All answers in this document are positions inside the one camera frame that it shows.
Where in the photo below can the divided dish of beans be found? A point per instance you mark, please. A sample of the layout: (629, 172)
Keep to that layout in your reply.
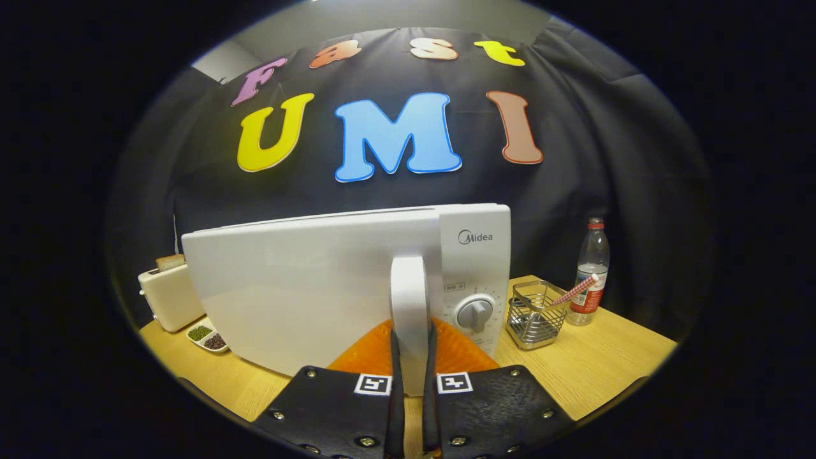
(207, 336)

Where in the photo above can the red striped straw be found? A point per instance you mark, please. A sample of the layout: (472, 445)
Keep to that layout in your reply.
(577, 290)

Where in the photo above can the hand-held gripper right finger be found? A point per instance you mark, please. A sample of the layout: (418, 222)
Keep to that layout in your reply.
(497, 408)

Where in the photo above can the clear bottle with red label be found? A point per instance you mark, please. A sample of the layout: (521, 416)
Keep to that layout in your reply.
(591, 255)

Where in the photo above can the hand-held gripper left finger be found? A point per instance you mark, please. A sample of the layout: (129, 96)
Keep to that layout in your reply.
(331, 408)

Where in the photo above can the toast slice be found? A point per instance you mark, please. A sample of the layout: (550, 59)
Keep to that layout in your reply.
(170, 262)

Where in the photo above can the black backdrop cloth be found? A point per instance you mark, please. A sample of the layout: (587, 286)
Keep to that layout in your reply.
(574, 159)

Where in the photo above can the white microwave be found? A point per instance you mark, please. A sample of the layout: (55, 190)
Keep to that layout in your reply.
(287, 287)

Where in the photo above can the cream toaster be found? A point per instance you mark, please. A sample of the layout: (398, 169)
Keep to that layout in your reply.
(169, 298)

